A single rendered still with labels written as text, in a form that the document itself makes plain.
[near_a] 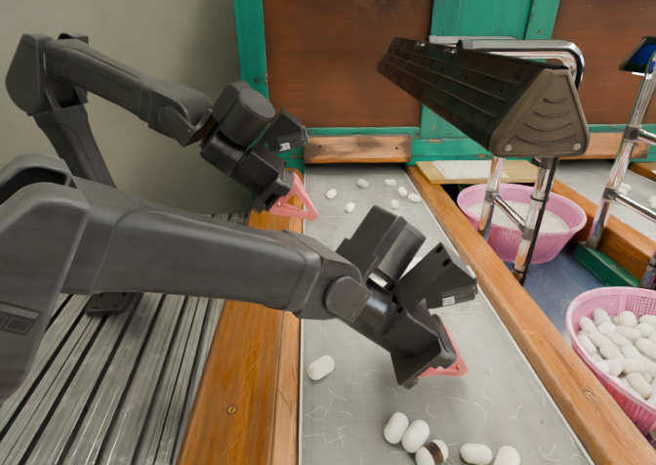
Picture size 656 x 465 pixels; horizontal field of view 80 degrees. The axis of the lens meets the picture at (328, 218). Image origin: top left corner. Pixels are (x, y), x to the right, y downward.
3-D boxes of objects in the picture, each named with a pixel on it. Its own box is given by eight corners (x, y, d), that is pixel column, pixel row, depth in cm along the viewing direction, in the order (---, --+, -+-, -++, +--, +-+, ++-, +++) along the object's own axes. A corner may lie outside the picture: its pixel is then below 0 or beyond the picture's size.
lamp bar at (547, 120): (493, 159, 32) (512, 65, 29) (376, 71, 88) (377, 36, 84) (588, 157, 32) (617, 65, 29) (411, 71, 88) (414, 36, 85)
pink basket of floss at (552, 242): (550, 289, 76) (563, 247, 72) (430, 240, 93) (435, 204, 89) (589, 240, 93) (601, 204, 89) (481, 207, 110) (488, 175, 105)
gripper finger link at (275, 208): (327, 191, 68) (285, 158, 65) (330, 209, 62) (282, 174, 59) (304, 218, 70) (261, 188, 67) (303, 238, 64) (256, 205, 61)
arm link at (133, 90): (222, 97, 60) (55, 21, 63) (186, 107, 52) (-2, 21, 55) (208, 165, 66) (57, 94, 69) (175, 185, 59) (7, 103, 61)
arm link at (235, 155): (263, 139, 60) (225, 109, 58) (253, 156, 56) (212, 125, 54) (239, 167, 64) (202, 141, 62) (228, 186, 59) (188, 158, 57)
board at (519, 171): (429, 184, 101) (430, 180, 100) (415, 165, 114) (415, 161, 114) (553, 182, 102) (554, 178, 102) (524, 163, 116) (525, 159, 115)
